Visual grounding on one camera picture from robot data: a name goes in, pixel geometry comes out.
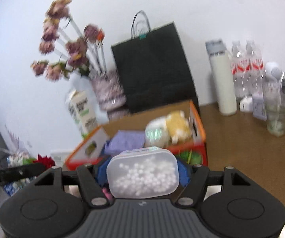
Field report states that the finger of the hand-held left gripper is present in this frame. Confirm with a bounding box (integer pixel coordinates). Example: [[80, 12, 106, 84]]
[[0, 163, 46, 182]]

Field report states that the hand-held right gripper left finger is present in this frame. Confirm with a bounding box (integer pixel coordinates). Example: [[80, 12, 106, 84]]
[[35, 157, 112, 208]]

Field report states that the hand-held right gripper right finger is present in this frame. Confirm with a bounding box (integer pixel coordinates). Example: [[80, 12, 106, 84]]
[[175, 157, 252, 207]]

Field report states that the translucent container of white beads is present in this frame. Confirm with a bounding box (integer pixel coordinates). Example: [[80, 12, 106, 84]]
[[106, 147, 179, 199]]

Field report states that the red orange cardboard box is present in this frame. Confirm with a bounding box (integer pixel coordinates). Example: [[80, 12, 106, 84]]
[[63, 100, 208, 174]]

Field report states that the wooden desktop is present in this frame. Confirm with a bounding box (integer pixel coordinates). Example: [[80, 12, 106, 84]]
[[198, 99, 285, 228]]

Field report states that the pile of colourful packets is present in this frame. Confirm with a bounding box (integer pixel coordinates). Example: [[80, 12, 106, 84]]
[[0, 149, 37, 196]]

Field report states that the red artificial flower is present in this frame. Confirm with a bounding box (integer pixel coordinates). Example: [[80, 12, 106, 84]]
[[32, 154, 56, 170]]

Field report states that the white paper box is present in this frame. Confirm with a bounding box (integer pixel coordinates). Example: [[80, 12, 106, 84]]
[[51, 150, 70, 166]]

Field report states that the purple cloth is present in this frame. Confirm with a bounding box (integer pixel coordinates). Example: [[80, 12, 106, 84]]
[[104, 130, 146, 155]]

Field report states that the yellow white plush toy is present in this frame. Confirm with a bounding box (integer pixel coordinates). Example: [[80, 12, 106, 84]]
[[166, 111, 192, 144]]

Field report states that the iridescent green white pouch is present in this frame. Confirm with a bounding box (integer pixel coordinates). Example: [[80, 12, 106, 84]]
[[145, 118, 170, 148]]

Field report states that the white milk carton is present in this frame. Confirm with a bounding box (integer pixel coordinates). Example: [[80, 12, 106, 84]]
[[65, 89, 99, 139]]

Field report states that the patterned purple vase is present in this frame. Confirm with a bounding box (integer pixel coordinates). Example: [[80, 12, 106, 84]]
[[90, 71, 129, 121]]

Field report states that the white charger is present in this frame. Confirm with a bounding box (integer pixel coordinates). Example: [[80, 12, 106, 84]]
[[239, 97, 254, 112]]

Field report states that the small lilac box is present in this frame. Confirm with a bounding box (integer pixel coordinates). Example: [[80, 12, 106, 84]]
[[252, 93, 268, 121]]

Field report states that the white bottle with grey lid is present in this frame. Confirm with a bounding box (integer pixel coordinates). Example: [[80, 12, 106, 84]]
[[205, 39, 237, 116]]

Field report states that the black paper bag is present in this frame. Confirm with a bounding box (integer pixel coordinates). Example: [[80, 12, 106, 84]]
[[111, 10, 199, 114]]

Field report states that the clear glass cup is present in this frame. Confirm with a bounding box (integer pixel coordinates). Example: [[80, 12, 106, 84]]
[[266, 78, 285, 137]]

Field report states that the clear red label water bottle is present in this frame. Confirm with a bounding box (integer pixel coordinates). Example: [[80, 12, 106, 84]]
[[230, 40, 249, 100], [245, 40, 265, 97]]

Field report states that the dried pink flower bouquet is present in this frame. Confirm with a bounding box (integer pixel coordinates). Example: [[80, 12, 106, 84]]
[[31, 0, 107, 82]]

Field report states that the white round device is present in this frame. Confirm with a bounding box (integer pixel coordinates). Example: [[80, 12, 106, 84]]
[[263, 61, 285, 93]]

